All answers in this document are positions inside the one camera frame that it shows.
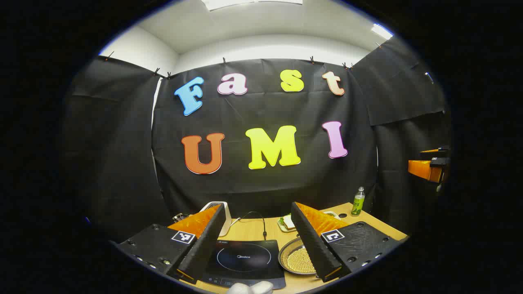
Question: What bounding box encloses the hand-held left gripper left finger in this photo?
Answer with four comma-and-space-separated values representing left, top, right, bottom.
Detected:
116, 203, 226, 284

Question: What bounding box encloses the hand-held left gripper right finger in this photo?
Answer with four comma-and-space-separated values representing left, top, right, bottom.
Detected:
291, 201, 403, 283

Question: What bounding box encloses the pile of soybeans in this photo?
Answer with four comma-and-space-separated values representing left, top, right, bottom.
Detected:
286, 246, 317, 273

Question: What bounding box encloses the stainless steel pot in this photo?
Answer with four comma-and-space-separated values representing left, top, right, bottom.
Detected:
278, 236, 319, 275

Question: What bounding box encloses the black induction cooktop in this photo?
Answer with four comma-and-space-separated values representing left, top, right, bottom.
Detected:
200, 239, 286, 290

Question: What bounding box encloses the white toaster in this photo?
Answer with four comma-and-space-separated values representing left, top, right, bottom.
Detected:
199, 201, 232, 237

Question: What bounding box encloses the white rectangular plate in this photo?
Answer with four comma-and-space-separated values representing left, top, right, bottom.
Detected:
278, 216, 298, 233

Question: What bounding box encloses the green drink bottle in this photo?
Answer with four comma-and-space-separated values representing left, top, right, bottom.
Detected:
351, 187, 366, 217

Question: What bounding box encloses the ceiling light panel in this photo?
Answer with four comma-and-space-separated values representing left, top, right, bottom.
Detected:
201, 0, 304, 11
371, 23, 393, 40

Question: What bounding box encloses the black power cable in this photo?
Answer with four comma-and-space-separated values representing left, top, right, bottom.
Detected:
239, 211, 268, 241

